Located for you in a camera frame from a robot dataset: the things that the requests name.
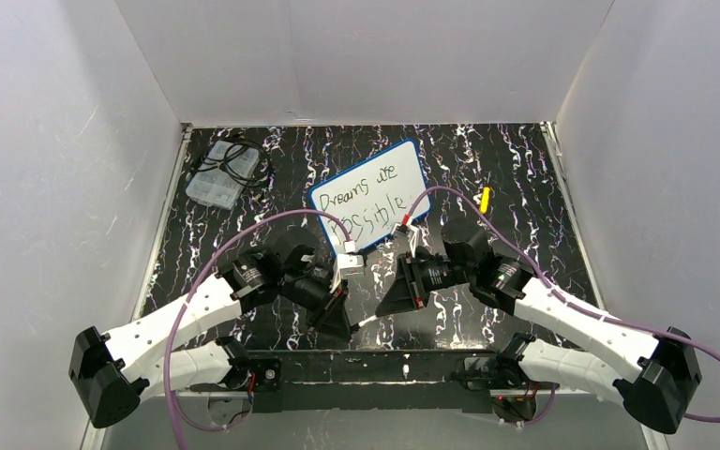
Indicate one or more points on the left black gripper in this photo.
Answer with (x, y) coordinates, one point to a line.
(330, 305)

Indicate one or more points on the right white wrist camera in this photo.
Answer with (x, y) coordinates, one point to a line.
(413, 233)

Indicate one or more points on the black white marker pen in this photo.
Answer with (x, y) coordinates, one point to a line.
(367, 321)

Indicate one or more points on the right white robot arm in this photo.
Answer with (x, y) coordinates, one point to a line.
(653, 375)

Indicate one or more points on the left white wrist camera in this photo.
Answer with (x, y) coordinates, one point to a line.
(348, 264)

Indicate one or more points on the blue framed whiteboard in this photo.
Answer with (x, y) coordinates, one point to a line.
(373, 196)

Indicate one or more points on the yellow marker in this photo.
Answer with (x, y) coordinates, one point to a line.
(485, 200)

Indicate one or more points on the clear plastic organizer box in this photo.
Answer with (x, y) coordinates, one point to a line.
(222, 174)

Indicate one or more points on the aluminium front rail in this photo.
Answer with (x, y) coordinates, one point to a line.
(93, 437)

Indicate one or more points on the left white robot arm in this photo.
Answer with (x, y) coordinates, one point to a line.
(114, 371)

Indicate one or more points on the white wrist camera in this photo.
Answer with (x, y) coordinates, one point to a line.
(348, 264)
(413, 233)

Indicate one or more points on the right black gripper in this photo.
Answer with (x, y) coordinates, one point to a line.
(411, 279)

